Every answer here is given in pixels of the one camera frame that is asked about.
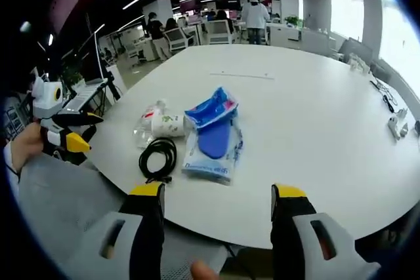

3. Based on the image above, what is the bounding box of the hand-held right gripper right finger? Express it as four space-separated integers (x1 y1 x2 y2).
270 183 382 280

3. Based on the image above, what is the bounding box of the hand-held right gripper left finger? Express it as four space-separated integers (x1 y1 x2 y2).
64 181 165 280

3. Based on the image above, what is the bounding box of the clear plastic bottle red label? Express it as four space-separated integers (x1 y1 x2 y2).
132 98 172 150

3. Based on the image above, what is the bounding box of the black cable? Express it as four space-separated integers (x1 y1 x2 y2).
138 138 179 185
369 79 400 113

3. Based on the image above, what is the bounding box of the clear package with blue insole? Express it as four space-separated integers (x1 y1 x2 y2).
180 86 245 187

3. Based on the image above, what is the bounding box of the person's left hand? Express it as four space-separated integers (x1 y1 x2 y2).
6 124 47 172

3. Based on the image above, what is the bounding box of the person's right hand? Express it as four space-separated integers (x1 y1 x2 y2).
190 260 221 280

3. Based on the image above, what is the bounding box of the silver laptop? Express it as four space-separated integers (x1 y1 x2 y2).
61 78 108 113

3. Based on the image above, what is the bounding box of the green potted plant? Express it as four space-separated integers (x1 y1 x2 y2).
60 63 83 96

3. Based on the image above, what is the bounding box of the black tripod stand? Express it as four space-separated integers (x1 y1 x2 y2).
94 27 122 102

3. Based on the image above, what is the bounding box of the white table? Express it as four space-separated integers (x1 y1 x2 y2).
85 43 420 250

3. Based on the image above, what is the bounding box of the white mesh office chair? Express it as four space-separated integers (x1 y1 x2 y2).
163 26 195 52
207 19 233 45

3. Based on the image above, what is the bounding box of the white power adapter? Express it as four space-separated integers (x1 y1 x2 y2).
387 108 410 140

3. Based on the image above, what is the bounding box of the dark monitor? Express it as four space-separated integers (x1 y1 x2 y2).
339 37 374 65

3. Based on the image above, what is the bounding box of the white cabinet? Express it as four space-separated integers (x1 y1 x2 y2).
268 26 303 47

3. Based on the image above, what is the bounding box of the small green desk plant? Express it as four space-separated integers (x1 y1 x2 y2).
283 14 302 29

